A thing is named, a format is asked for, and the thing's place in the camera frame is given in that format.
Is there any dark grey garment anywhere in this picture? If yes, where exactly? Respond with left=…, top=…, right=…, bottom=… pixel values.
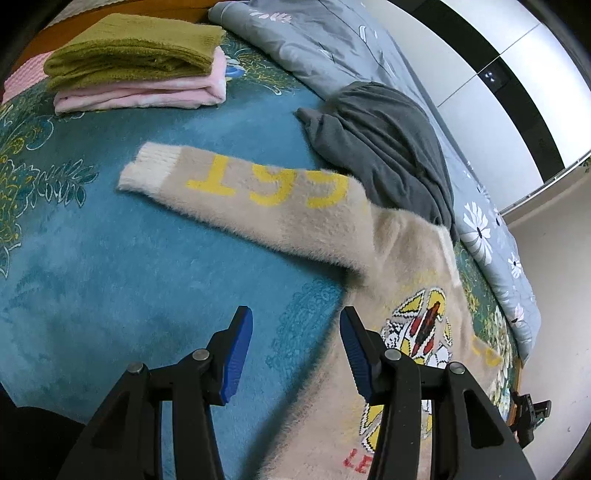
left=294, top=81, right=458, bottom=241

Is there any pink knitted cloth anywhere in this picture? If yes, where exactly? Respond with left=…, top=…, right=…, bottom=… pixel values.
left=2, top=50, right=55, bottom=105

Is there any folded olive green sweater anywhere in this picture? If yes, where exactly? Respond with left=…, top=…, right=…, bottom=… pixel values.
left=44, top=13, right=227, bottom=92

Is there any grey floral quilt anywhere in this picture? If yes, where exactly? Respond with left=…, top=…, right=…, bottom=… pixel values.
left=207, top=0, right=541, bottom=363

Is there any teal floral blanket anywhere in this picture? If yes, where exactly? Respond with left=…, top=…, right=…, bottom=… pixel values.
left=0, top=33, right=522, bottom=480

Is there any folded pink garment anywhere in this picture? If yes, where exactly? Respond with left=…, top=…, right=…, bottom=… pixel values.
left=54, top=46, right=228, bottom=116

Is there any beige fuzzy printed sweater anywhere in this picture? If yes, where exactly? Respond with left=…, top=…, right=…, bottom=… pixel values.
left=116, top=143, right=505, bottom=480

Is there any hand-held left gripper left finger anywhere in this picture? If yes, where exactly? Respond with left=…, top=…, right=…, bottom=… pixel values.
left=56, top=305, right=254, bottom=480

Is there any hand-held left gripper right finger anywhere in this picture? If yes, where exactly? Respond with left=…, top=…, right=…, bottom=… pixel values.
left=339, top=305, right=537, bottom=480

